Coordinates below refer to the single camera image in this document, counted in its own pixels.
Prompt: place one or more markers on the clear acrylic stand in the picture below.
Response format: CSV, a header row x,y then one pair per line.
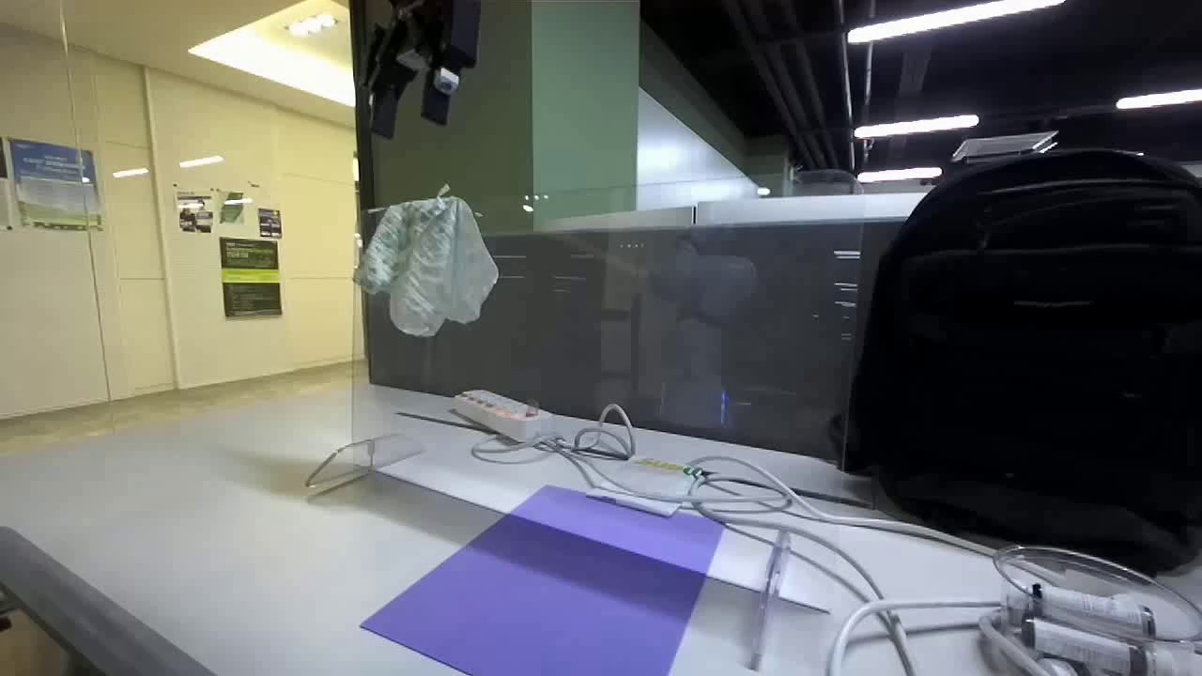
x,y
775,598
360,458

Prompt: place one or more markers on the green and black wall poster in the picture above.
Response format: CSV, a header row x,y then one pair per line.
x,y
250,277

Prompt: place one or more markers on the white charger plug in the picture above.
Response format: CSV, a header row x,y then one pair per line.
x,y
1074,646
1089,607

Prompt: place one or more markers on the small wall photo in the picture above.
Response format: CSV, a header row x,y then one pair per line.
x,y
269,224
193,210
234,209

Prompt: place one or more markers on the tinted glass panel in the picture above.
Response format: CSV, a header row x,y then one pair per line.
x,y
678,324

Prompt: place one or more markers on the green pillar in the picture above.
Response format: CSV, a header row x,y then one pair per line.
x,y
566,114

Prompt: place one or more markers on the white patterned cloth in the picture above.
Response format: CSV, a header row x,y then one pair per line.
x,y
430,263

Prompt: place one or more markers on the blue wall poster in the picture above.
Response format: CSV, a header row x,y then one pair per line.
x,y
52,186

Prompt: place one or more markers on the white power strip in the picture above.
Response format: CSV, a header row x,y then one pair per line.
x,y
503,414

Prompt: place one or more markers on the purple paper sheet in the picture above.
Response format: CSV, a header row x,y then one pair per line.
x,y
566,588

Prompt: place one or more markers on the square ceiling light panel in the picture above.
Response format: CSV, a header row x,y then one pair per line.
x,y
288,51

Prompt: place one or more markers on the black backpack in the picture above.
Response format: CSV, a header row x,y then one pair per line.
x,y
1038,349

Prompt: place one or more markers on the ceiling tube light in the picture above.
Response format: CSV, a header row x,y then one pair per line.
x,y
1159,98
918,125
897,175
950,16

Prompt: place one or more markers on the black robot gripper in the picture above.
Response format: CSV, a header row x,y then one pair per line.
x,y
438,27

